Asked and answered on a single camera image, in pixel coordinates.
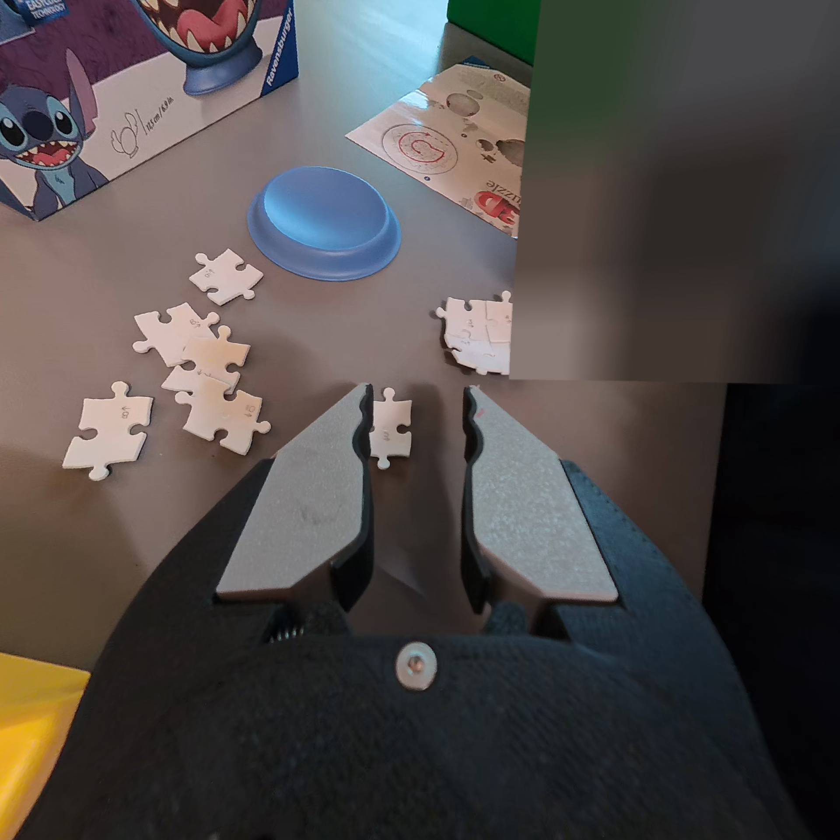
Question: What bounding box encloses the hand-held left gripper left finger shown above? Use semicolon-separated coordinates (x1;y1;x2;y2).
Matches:
214;382;376;613

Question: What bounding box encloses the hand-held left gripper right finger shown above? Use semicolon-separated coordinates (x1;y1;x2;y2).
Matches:
461;385;620;616

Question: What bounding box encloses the single white puzzle piece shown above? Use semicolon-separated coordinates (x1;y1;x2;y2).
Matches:
369;387;413;470

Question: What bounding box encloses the assembled white puzzle section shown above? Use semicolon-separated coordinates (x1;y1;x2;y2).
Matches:
437;290;513;377

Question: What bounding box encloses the pile of white puzzle pieces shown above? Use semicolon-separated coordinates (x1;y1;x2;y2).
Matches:
62;248;272;482

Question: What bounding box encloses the blue round puzzle stand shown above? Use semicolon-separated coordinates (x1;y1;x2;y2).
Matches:
246;165;403;283

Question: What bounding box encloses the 3D puzzle box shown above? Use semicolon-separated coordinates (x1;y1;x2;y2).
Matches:
345;58;531;240

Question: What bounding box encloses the cartoon printed puzzle box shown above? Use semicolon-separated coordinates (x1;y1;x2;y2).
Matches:
0;0;300;223

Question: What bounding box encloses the yellow storage bin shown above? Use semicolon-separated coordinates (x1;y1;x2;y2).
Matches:
0;651;91;840

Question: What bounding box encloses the green storage bin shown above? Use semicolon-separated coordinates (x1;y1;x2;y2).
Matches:
447;0;540;67

